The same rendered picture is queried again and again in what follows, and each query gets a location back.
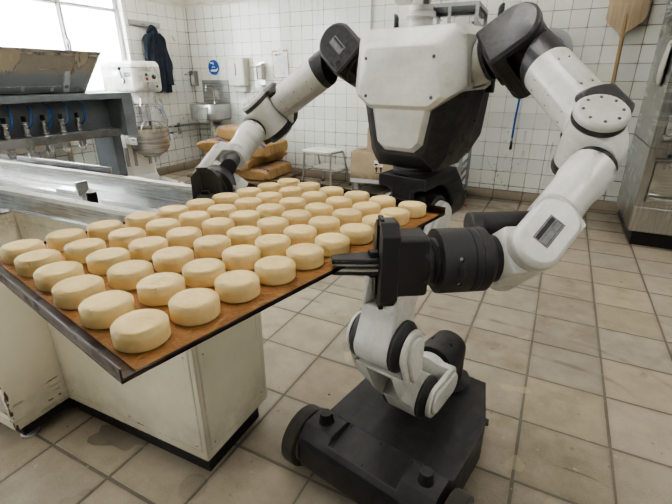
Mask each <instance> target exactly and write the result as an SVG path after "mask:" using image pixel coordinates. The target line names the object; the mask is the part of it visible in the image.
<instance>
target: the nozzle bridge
mask: <svg viewBox="0 0 672 504"><path fill-rule="evenodd" d="M61 101H63V102H64V103H65V104H66V105H67V107H68V110H69V115H70V121H69V123H68V125H67V126H66V129H67V130H66V131H67V133H66V134H61V133H60V129H59V125H58V115H57V114H59V113H61V114H62V118H63V119H64V121H65V123H66V122H67V111H66V108H65V106H64V105H63V104H62V103H61ZM77 101H80V102H81V103H82V104H83V105H84V107H85V111H86V121H85V122H84V123H83V124H82V127H83V128H82V129H83V132H78V131H77V128H76V125H75V121H74V120H75V119H74V118H75V116H74V112H78V114H79V117H80V118H81V121H83V120H84V112H83V108H82V105H81V104H80V103H79V102H77ZM42 102H45V103H46V104H47V105H48V106H49V107H50V110H51V114H52V124H51V126H50V127H48V128H49V133H50V135H48V136H44V135H43V132H42V129H41V125H40V116H39V115H44V117H45V120H46V121H47V124H48V125H49V123H50V116H49V111H48V108H47V107H46V105H45V104H43V103H42ZM23 103H26V104H27V105H28V106H29V107H30V109H31V111H32V115H33V127H32V128H31V129H30V132H31V135H32V137H31V138H25V137H24V134H23V131H22V127H21V119H20V116H25V118H26V121H27V122H28V124H29V126H30V125H31V117H30V112H29V110H28V108H27V107H26V106H25V105H24V104H23ZM2 104H6V105H7V106H8V107H9V109H10V111H11V114H12V119H13V128H12V130H11V131H10V133H11V137H12V139H11V140H5V139H4V136H3V134H2V131H1V127H0V151H4V150H12V149H20V148H27V147H35V146H42V145H50V144H57V143H65V142H73V141H80V140H88V139H94V141H95V145H96V150H97V155H98V160H99V164H100V166H106V167H112V174H115V175H122V176H128V172H127V167H126V161H125V156H124V151H123V145H122V140H121V135H134V134H138V131H137V125H136V119H135V113H134V107H133V101H132V96H131V92H96V91H86V92H85V93H63V94H32V95H1V96H0V118H5V121H6V123H7V124H8V126H9V128H10V124H11V123H10V116H9V113H8V110H7V109H6V107H5V106H3V105H2Z"/></svg>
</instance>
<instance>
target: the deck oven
mask: <svg viewBox="0 0 672 504"><path fill-rule="evenodd" d="M670 40H672V0H668V4H667V8H666V12H665V16H664V19H663V23H662V27H661V31H660V35H659V39H658V43H657V47H656V50H655V54H654V58H653V62H652V66H651V70H650V74H649V77H648V82H647V85H646V89H645V93H644V97H643V101H642V105H641V108H640V112H639V116H638V120H637V124H636V128H635V132H634V133H635V134H634V136H633V139H632V143H631V147H630V151H629V155H628V159H627V163H626V167H625V170H624V174H623V178H622V182H621V186H620V190H619V194H618V197H617V204H618V206H619V209H620V211H619V217H620V220H621V223H622V226H623V228H624V231H625V234H626V237H627V240H628V242H629V244H635V245H642V246H649V247H657V248H664V249H671V250H672V50H671V53H670V56H669V60H668V63H667V67H666V70H665V73H664V77H663V80H662V83H661V86H658V85H657V81H656V79H657V73H658V68H659V65H660V63H661V60H662V57H663V55H664V53H665V50H666V48H667V45H668V42H669V41H670Z"/></svg>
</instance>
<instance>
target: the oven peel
mask: <svg viewBox="0 0 672 504"><path fill-rule="evenodd" d="M650 2H651V0H610V1H609V6H608V11H607V16H606V21H607V23H608V24H609V25H610V26H611V27H612V28H614V29H615V30H616V31H617V32H618V33H619V36H620V40H619V45H618V50H617V55H616V60H615V65H614V70H613V75H612V79H611V83H615V80H616V76H617V71H618V66H619V61H620V56H621V51H622V46H623V42H624V37H625V35H626V33H627V32H629V31H630V30H631V29H633V28H634V27H636V26H638V25H639V24H641V23H642V22H643V21H644V20H645V19H646V18H647V15H648V11H649V6H650Z"/></svg>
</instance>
